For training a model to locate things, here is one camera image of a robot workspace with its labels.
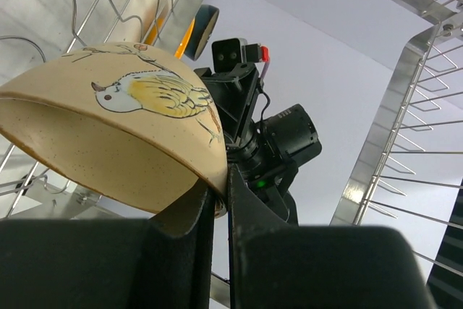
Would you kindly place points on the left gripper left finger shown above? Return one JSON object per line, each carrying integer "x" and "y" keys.
{"x": 162, "y": 262}

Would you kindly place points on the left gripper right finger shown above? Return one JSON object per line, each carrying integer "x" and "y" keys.
{"x": 274, "y": 264}

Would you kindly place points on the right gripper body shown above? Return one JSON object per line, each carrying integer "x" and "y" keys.
{"x": 234, "y": 93}

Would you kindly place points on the dark blue bowl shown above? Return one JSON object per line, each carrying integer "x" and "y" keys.
{"x": 205, "y": 22}

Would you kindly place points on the beige bowl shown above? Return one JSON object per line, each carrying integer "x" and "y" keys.
{"x": 126, "y": 120}

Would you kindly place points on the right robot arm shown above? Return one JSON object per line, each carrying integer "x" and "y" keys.
{"x": 267, "y": 152}

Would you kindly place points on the stainless steel dish rack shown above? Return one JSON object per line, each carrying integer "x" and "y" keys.
{"x": 404, "y": 147}

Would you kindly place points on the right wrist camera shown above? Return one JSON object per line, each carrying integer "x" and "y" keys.
{"x": 230, "y": 52}

